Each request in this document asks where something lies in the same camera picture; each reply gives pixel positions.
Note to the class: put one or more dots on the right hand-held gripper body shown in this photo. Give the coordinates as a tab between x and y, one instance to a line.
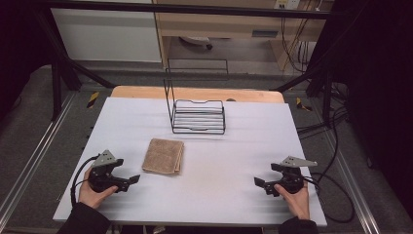
290	175

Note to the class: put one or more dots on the black metal frame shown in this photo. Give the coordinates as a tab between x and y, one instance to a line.
181	8

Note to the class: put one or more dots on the person's right hand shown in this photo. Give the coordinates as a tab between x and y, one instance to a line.
297	203

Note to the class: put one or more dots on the grey chair base with caster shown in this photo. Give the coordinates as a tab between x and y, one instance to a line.
196	41

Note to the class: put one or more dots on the white table cover board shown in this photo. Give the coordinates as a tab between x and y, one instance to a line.
207	182

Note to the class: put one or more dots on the aluminium floor rail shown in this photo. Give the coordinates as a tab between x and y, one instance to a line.
35	152
352	185

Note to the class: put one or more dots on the person's left hand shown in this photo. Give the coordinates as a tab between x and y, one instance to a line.
94	196

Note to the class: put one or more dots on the yellow black tape marker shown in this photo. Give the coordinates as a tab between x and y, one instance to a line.
302	104
93	99

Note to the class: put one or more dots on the wooden table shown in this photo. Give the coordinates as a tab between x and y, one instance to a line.
195	93

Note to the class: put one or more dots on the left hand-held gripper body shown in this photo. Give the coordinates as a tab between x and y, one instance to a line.
103	169

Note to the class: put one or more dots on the white cabinet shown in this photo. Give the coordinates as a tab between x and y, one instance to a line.
107	35

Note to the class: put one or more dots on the white power strip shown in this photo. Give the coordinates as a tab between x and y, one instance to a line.
287	4

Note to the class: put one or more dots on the folded brown towel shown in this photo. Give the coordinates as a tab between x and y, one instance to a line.
163	157

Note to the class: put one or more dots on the light wooden desk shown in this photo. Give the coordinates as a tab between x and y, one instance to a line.
220	24

